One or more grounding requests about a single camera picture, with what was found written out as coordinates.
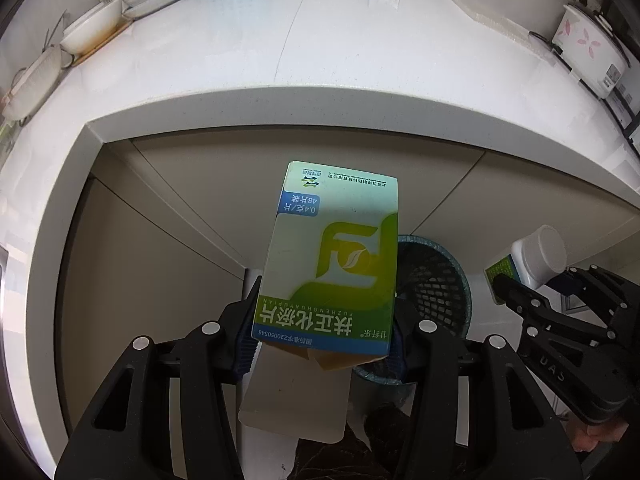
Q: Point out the black mesh trash bin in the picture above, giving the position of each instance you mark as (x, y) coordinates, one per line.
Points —
(440, 285)

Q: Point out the white bowl with dark rim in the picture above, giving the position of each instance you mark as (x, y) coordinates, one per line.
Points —
(32, 85)

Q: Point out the white pill bottle green label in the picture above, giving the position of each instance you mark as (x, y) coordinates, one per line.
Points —
(540, 255)

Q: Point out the white printed box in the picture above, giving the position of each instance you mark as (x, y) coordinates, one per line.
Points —
(625, 107)

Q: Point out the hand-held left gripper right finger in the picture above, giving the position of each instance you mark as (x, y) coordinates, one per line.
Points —
(425, 355)

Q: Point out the wooden tray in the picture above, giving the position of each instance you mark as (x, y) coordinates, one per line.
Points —
(102, 42)

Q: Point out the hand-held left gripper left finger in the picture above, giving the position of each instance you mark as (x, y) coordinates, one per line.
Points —
(244, 360)

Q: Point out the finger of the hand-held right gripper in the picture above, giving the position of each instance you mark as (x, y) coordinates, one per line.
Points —
(530, 310)
(617, 300)

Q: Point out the person's right hand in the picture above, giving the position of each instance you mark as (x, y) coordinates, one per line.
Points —
(600, 432)

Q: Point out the green medicine box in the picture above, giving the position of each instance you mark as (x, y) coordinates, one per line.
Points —
(330, 260)

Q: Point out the large white ceramic bowl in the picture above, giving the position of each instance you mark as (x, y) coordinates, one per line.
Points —
(92, 27)

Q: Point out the white floral rice cooker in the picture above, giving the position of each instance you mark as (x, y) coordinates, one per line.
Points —
(590, 50)

